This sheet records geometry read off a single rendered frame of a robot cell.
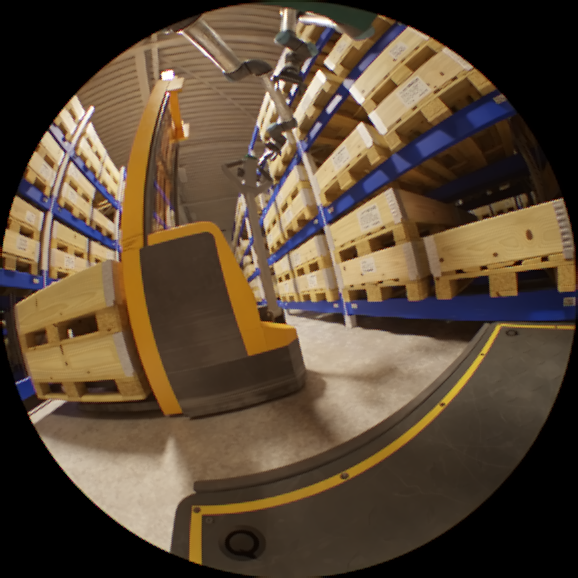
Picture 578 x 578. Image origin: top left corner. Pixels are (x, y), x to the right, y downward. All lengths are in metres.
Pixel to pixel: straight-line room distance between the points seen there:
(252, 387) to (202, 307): 0.41
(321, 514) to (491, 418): 0.21
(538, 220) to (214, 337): 1.43
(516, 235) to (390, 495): 0.94
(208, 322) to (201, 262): 0.25
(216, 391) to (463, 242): 1.32
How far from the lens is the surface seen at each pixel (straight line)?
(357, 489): 0.22
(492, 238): 0.99
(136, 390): 1.05
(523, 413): 0.31
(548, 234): 1.00
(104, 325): 1.04
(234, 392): 0.90
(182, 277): 0.83
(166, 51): 7.63
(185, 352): 0.86
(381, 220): 1.27
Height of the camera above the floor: 0.52
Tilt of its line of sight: 1 degrees down
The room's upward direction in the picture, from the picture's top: 13 degrees counter-clockwise
